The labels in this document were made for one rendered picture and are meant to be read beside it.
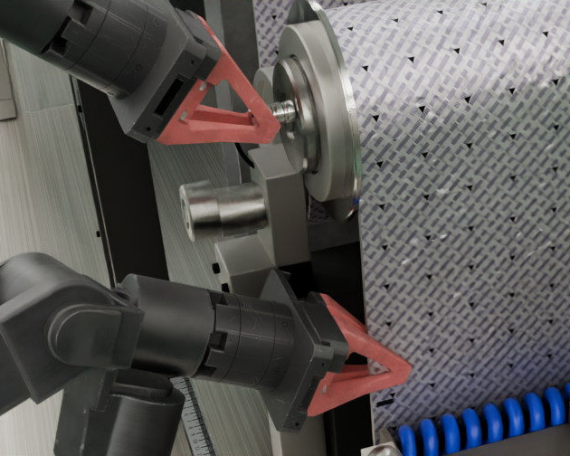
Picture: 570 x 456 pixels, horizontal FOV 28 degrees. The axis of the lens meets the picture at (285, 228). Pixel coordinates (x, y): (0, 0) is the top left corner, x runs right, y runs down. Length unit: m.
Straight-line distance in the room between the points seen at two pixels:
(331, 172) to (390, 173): 0.04
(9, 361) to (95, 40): 0.18
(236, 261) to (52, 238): 0.60
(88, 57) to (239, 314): 0.18
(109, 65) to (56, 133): 1.02
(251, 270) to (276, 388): 0.10
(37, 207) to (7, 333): 0.83
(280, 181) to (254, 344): 0.12
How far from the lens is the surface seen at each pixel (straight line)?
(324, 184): 0.71
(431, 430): 0.79
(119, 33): 0.64
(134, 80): 0.65
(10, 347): 0.63
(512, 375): 0.82
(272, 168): 0.77
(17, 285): 0.66
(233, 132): 0.69
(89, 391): 0.69
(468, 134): 0.71
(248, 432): 1.02
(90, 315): 0.63
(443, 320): 0.77
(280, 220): 0.77
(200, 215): 0.77
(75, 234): 1.37
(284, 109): 0.71
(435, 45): 0.70
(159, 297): 0.68
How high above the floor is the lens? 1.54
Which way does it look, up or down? 29 degrees down
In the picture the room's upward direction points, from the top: 6 degrees counter-clockwise
